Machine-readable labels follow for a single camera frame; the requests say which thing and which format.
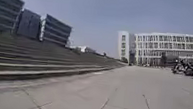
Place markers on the low white building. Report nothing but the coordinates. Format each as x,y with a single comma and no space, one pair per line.
82,49

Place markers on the grey concrete paved plaza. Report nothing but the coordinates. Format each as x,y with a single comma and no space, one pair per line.
131,93

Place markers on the wide grey stone stairs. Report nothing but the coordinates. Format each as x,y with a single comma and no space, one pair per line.
34,56

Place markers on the white multi-storey building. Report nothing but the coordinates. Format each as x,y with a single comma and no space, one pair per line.
165,46

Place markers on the dark glass building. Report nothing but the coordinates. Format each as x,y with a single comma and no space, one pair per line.
29,24

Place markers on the row of parked two-wheelers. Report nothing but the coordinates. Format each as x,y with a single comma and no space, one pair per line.
189,68

